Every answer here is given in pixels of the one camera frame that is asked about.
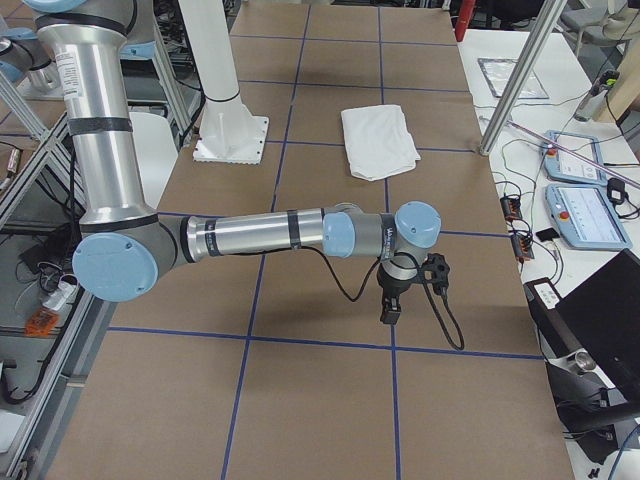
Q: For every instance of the blue teach pendant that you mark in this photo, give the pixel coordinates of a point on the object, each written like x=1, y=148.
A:
x=577, y=159
x=584, y=217

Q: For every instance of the dark flat bag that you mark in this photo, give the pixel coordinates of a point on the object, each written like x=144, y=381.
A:
x=497, y=73

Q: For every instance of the black laptop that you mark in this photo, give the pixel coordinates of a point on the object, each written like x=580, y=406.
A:
x=601, y=316

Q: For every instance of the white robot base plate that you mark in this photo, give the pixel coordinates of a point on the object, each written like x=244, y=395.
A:
x=230, y=133

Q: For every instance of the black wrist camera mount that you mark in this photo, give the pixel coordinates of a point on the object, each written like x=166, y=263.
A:
x=435, y=272

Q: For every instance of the blue teach pendant upper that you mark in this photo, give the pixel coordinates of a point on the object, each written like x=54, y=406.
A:
x=577, y=159

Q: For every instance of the orange small device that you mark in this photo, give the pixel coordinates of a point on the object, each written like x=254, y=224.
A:
x=41, y=323

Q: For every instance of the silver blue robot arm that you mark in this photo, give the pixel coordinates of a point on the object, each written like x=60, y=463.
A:
x=23, y=55
x=127, y=245

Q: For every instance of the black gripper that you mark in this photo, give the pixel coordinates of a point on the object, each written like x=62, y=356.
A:
x=392, y=289

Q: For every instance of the white power strip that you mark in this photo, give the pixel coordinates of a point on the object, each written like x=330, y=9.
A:
x=56, y=300

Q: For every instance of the white long-sleeve printed shirt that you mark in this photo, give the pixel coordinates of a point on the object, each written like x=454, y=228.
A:
x=377, y=141

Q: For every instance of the orange black connector block two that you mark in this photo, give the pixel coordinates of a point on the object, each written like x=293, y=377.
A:
x=522, y=246

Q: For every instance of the grey aluminium post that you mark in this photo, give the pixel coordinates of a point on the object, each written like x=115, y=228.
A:
x=537, y=39

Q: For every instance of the blue teach pendant lower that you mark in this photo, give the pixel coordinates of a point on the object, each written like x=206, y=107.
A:
x=584, y=217

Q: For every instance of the aluminium frame rail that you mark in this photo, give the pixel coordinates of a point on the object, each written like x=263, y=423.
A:
x=42, y=377

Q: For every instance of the orange black connector block one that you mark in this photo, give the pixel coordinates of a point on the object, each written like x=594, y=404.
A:
x=511, y=208

